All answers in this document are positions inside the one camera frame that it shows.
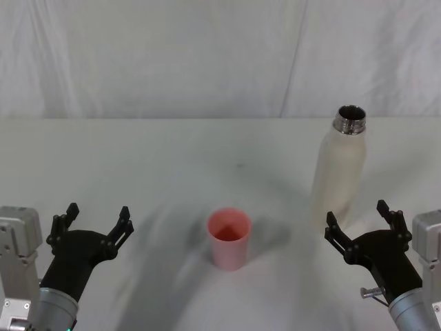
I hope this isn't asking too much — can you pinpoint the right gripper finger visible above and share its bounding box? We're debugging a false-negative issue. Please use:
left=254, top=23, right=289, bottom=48
left=376, top=199, right=413, bottom=244
left=324, top=211, right=361, bottom=265

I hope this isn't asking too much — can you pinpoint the white curtain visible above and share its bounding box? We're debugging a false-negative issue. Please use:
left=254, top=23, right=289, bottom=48
left=0, top=0, right=441, bottom=120

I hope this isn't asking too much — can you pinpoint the pink cup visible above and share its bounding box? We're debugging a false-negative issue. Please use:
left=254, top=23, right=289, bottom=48
left=206, top=207, right=253, bottom=272

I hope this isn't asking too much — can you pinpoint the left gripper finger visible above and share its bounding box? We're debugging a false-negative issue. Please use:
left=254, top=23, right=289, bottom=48
left=101, top=205, right=134, bottom=258
left=46, top=202, right=81, bottom=246

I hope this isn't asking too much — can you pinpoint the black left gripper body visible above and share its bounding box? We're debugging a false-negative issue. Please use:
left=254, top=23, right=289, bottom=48
left=39, top=229, right=119, bottom=302

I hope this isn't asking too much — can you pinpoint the cream vacuum bottle steel neck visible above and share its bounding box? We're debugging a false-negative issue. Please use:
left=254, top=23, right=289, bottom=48
left=311, top=104, right=368, bottom=232

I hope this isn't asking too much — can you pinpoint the thin cable with silver plug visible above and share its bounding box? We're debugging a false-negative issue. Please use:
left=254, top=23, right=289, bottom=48
left=360, top=286, right=393, bottom=307

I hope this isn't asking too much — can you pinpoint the white table cloth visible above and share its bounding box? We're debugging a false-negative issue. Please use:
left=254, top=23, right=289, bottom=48
left=0, top=117, right=441, bottom=331

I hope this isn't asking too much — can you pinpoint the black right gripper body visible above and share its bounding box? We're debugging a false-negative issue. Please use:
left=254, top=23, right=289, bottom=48
left=344, top=230, right=424, bottom=303

